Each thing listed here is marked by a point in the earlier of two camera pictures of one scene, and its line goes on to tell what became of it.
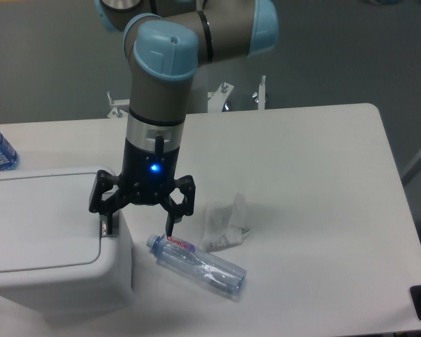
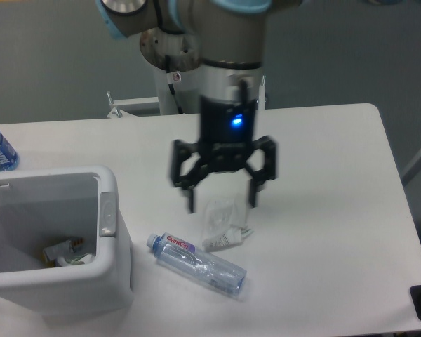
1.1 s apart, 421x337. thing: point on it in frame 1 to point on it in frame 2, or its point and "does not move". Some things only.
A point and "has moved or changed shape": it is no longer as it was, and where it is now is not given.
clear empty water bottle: x=222 y=275 does not move
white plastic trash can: x=46 y=259 has moved or changed shape
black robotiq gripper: x=146 y=180 to x=226 y=131
